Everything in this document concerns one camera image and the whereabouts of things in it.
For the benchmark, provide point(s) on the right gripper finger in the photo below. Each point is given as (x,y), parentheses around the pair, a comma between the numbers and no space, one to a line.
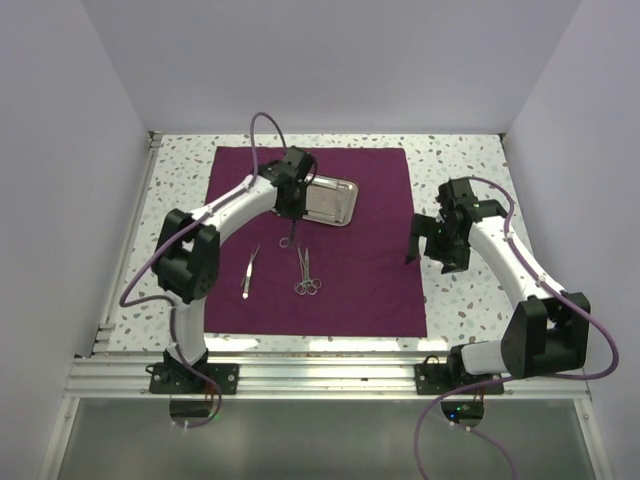
(419,228)
(458,262)

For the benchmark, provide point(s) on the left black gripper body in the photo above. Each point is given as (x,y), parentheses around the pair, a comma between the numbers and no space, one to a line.
(296,208)

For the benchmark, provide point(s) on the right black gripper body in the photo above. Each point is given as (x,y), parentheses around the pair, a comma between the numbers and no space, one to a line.
(445,245)

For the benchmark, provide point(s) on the steel clamp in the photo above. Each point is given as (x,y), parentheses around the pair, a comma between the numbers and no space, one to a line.
(289,240)

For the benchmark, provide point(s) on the purple cloth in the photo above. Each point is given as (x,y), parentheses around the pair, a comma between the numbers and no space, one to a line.
(367,289)

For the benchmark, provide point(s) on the steel forceps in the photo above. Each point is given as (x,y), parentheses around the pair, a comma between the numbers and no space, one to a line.
(305,286)

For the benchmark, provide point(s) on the steel scissors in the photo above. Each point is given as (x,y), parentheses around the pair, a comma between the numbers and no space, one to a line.
(317,282)

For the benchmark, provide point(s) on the steel tweezers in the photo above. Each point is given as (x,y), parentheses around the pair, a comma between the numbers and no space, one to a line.
(249,273)

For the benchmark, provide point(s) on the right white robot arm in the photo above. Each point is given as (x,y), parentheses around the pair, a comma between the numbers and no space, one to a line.
(543,337)

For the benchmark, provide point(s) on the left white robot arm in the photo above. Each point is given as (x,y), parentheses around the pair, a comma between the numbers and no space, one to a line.
(186,261)

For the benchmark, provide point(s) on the steel instrument tray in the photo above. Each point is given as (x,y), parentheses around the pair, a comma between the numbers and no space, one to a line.
(331,201)

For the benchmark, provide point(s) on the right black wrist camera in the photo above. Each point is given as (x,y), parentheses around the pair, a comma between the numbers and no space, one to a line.
(455,193)

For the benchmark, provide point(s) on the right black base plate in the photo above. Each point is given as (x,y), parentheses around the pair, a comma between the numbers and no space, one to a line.
(438,375)

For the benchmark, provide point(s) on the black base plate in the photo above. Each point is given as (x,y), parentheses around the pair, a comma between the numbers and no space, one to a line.
(438,375)
(167,381)

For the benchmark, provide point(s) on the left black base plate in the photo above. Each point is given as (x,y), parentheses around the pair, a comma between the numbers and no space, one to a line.
(167,381)

